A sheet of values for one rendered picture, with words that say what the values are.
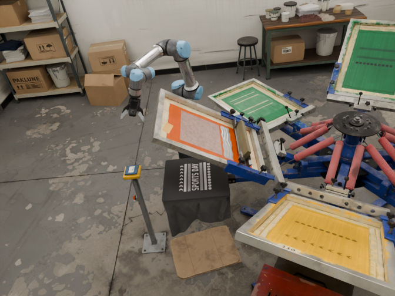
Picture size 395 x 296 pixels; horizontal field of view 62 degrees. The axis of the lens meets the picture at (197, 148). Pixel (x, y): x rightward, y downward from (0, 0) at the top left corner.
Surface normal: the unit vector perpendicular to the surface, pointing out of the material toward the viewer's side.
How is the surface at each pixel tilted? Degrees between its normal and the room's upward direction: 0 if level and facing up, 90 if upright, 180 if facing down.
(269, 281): 0
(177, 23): 90
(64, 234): 0
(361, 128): 0
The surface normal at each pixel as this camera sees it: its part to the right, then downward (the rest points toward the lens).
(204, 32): 0.02, 0.62
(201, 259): -0.11, -0.77
